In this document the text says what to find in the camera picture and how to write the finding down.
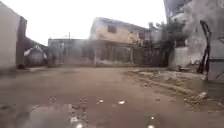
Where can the grey concrete building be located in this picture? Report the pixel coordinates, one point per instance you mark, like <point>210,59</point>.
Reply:
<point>196,33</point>

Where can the puddle of water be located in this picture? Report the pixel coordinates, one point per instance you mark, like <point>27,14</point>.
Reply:
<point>50,116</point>

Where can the beige two-storey building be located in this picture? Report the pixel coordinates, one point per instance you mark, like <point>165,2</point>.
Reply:
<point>115,40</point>

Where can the brown dirt road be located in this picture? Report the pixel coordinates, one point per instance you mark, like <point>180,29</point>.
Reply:
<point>100,90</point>

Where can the pile of rubble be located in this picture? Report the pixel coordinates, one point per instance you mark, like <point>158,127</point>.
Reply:
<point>170,80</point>

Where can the robot's own part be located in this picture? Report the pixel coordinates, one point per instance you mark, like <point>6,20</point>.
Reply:
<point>151,126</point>
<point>79,126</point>

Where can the dark metal fence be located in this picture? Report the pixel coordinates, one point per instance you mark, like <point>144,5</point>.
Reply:
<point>150,55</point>

